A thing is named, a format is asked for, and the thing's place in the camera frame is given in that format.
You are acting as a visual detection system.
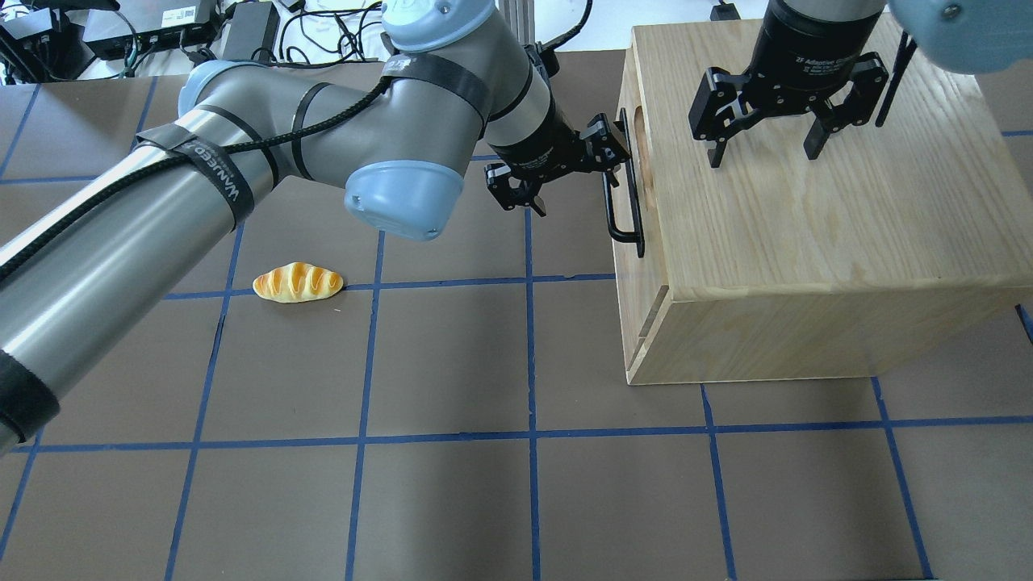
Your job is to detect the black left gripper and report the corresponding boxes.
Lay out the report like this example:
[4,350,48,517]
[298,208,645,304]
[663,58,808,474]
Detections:
[484,104,631,217]

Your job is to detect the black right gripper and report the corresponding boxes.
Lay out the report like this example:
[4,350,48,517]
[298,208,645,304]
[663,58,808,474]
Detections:
[688,1,889,169]

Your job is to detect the black drawer handle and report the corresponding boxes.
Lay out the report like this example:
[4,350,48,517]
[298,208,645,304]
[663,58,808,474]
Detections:
[602,108,648,259]

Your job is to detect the wooden drawer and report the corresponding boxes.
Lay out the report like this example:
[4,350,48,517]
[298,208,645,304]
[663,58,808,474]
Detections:
[611,48,671,356]

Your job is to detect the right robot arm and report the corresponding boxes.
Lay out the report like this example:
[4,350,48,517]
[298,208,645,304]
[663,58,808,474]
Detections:
[688,1,1032,169]

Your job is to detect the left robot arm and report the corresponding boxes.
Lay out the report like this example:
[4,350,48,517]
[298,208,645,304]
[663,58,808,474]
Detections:
[1,1,630,452]

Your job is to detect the wooden drawer cabinet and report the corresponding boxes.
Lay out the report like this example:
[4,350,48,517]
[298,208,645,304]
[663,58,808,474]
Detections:
[613,19,1032,385]

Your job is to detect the toy bread loaf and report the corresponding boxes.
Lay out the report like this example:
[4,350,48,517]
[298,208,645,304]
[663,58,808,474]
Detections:
[252,261,345,304]

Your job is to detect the black power adapter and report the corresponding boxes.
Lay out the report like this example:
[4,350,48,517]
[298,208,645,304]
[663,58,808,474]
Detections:
[219,1,280,64]

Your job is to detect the black electronics box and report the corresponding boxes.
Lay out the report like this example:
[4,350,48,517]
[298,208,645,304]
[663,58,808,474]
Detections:
[82,1,223,61]

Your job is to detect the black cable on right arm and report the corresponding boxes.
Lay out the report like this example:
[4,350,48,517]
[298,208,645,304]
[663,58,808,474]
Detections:
[875,32,918,128]

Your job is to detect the aluminium frame post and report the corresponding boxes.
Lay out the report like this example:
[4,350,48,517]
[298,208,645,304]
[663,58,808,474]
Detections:
[496,0,536,45]

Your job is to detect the tangled black cables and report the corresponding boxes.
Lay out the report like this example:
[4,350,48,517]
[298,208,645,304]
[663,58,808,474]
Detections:
[278,0,388,69]

